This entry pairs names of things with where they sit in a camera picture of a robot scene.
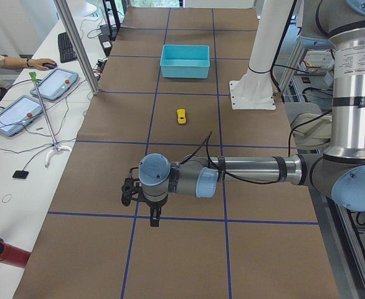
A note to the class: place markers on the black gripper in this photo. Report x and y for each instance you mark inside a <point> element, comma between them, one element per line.
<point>153,205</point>

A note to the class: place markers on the yellow beetle toy car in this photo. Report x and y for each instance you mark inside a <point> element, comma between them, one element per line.
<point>181,116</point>

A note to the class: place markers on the person's forearm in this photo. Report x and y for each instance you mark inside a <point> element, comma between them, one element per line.
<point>15,63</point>

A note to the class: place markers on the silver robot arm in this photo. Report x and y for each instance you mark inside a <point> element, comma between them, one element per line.
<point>338,173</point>

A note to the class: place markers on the person's hand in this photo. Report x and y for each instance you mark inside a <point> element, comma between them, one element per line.
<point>37,63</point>

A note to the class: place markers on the metal rod with white hook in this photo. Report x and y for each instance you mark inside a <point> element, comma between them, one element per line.
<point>56,147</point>

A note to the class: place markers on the small black square pad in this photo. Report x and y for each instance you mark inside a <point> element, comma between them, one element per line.
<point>20,174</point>

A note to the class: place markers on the rubber band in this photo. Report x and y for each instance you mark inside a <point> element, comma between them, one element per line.
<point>6,198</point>

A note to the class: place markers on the light blue plastic bin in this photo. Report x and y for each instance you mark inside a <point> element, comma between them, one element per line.
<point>185,61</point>

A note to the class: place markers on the red tube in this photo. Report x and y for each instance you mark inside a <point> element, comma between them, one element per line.
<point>14,256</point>

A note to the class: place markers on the far teach pendant tablet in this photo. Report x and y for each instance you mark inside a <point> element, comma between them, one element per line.
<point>56,83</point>

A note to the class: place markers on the teach pendant tablet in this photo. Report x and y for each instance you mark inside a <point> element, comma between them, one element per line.
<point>18,115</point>
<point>56,83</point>

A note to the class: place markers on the near teach pendant tablet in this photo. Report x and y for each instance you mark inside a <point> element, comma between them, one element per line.
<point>18,115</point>

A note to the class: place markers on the black computer mouse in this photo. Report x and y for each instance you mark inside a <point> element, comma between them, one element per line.
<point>49,66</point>

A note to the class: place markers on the black power adapter box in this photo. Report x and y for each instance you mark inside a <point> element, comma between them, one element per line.
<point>104,39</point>

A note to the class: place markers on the black keyboard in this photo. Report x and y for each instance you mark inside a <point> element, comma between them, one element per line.
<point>66,50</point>

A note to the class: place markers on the white labelled box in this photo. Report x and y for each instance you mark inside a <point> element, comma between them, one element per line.
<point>317,62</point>

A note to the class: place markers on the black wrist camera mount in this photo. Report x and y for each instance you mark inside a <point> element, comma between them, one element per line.
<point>131,189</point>

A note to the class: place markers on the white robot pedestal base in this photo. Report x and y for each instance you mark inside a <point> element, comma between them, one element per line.
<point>254,90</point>

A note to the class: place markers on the aluminium frame post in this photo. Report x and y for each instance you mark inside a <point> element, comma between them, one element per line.
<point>72,31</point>

